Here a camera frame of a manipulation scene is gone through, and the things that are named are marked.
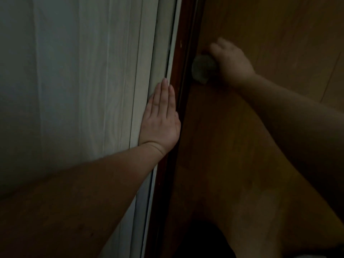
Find black shorts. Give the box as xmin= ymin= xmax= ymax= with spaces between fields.
xmin=173 ymin=219 xmax=238 ymax=258

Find person's right hand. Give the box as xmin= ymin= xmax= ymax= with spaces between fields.
xmin=209 ymin=37 xmax=257 ymax=89

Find person's left hand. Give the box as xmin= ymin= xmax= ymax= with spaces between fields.
xmin=138 ymin=77 xmax=181 ymax=157

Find person's right forearm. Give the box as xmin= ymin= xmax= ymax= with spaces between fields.
xmin=236 ymin=73 xmax=344 ymax=221

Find person's left forearm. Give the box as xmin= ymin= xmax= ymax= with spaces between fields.
xmin=0 ymin=143 xmax=165 ymax=258

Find white louvred wardrobe door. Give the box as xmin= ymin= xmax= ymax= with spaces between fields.
xmin=0 ymin=0 xmax=178 ymax=258

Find grey cleaning cloth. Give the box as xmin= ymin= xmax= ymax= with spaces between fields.
xmin=191 ymin=54 xmax=219 ymax=85

